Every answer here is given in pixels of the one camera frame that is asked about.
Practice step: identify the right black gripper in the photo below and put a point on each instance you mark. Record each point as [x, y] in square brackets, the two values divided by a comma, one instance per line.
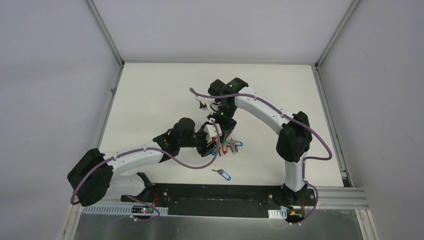
[226, 128]

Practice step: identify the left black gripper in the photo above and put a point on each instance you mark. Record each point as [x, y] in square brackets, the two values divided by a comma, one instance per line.
[205, 145]

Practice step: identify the metal disc keyring holder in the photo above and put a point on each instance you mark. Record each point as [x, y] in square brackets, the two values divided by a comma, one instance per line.
[231, 146]

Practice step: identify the key with red tag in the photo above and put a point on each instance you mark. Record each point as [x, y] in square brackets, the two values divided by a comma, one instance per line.
[224, 149]

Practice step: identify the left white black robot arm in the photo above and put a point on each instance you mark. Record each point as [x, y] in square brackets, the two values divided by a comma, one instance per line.
[98, 175]

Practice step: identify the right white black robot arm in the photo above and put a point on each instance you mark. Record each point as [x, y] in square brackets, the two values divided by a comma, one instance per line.
[294, 138]

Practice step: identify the key with blue tag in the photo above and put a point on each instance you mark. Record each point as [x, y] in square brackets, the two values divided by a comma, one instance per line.
[223, 174]

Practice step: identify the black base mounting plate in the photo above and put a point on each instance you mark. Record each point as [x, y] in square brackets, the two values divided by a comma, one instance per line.
[233, 201]

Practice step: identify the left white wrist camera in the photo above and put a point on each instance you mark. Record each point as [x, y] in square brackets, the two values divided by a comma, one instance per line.
[212, 132]

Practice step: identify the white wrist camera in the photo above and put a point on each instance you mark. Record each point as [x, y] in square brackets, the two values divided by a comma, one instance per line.
[207, 106]
[212, 132]

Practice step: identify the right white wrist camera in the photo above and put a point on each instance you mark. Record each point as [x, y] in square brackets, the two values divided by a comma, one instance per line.
[207, 106]

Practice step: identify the right white cable duct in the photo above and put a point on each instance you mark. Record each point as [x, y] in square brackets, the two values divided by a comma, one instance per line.
[277, 214]

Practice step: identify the aluminium frame rail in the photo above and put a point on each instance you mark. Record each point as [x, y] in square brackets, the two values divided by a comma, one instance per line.
[341, 198]

